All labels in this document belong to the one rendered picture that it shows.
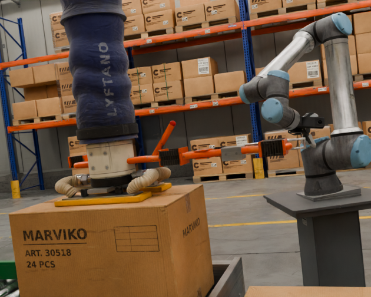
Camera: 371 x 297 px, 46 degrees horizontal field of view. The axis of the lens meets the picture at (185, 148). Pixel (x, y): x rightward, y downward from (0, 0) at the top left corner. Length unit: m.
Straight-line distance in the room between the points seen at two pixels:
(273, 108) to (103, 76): 0.67
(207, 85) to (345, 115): 6.74
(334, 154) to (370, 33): 6.73
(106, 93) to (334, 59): 1.14
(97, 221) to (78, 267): 0.18
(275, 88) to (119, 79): 0.63
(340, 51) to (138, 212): 1.29
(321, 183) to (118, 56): 1.19
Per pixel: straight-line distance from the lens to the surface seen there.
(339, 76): 2.22
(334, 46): 2.25
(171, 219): 1.39
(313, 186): 2.27
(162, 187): 1.65
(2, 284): 2.33
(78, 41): 1.62
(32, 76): 10.28
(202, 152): 1.49
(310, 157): 2.26
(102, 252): 1.50
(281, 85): 1.83
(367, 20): 8.84
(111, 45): 1.60
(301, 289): 1.74
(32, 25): 11.99
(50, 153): 11.63
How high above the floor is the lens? 1.18
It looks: 3 degrees down
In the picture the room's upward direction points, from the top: 7 degrees counter-clockwise
